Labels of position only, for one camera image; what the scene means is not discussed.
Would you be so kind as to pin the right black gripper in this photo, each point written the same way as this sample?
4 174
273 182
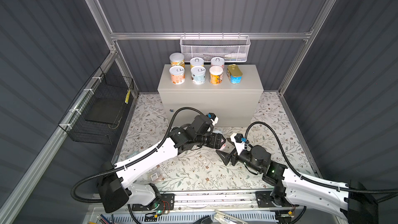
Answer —
228 156

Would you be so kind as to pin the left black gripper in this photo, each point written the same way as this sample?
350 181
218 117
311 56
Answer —
215 140

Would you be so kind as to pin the gold sardine tin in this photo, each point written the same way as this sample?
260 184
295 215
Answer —
234 74

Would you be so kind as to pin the orange can plain lid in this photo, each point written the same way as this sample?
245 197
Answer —
216 73

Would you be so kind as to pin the blue grey label can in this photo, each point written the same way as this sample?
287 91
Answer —
198 75

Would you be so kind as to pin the orange peach label can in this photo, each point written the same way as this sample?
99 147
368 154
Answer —
177 74

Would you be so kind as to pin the pink label can front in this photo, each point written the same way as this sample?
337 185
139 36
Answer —
217 61

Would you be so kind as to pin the pink label can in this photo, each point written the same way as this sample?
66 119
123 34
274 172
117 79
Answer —
217 61
223 140

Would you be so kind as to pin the yellow label can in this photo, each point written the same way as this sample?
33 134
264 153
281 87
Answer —
197 61

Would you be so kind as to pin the green orange label can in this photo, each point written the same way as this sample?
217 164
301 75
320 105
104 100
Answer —
177 59

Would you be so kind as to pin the pink label can back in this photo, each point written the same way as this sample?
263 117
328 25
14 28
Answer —
223 140

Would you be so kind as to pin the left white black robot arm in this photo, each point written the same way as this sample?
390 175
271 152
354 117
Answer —
120 188

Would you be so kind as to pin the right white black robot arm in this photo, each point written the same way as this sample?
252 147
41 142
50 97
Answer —
362 208

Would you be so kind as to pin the grey metal cabinet box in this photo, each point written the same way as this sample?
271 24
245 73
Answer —
233 104

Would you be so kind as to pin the small clear plastic box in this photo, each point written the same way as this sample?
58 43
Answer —
155 176

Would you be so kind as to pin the white tube in basket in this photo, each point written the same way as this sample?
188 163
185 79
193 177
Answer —
236 56

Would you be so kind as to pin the yellow tag on basket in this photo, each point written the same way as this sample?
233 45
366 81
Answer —
127 97

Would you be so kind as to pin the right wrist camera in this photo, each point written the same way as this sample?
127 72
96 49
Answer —
240 142

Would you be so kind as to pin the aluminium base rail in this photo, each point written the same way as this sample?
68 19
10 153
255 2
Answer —
214 200

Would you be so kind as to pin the white wire mesh basket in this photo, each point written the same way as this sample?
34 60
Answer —
214 45

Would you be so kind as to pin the black wire wall basket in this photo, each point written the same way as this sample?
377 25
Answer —
98 115

